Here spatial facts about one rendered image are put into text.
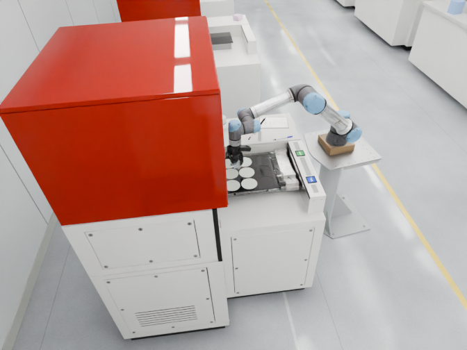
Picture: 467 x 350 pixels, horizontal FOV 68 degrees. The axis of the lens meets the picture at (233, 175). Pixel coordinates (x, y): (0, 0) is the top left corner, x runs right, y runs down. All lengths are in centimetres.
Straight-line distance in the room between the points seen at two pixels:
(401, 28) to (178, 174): 556
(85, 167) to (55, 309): 174
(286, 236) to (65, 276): 183
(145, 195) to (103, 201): 18
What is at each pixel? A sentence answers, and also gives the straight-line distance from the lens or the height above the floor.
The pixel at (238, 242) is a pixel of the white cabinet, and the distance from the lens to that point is 212.
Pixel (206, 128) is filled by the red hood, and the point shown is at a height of 166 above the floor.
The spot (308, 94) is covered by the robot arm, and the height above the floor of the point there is 138.
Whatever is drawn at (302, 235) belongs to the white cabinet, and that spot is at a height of 70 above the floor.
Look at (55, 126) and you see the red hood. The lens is 137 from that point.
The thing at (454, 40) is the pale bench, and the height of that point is 67.
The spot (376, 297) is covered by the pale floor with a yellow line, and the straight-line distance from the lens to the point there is 288.
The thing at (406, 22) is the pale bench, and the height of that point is 44.
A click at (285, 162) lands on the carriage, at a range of 237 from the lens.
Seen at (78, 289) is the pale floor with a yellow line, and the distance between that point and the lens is 306.
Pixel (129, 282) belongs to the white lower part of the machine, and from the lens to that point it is 205.
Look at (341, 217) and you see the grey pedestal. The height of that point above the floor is 1.
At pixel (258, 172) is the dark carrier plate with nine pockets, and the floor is 90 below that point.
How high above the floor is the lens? 239
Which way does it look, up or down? 41 degrees down
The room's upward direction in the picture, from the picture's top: 3 degrees counter-clockwise
